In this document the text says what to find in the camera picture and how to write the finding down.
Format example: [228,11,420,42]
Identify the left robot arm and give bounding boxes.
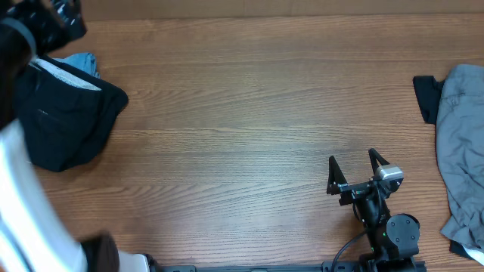
[1,1,160,272]

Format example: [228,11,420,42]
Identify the dark folded garment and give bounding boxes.
[412,76,483,265]

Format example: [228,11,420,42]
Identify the folded light blue jeans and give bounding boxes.
[55,52,100,79]

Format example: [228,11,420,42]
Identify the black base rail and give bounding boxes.
[148,261,368,272]

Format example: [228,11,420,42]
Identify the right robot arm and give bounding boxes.
[327,148,426,272]

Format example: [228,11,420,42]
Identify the dark green shorts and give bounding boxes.
[14,57,129,172]

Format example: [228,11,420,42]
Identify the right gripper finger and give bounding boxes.
[368,148,389,174]
[327,156,348,195]

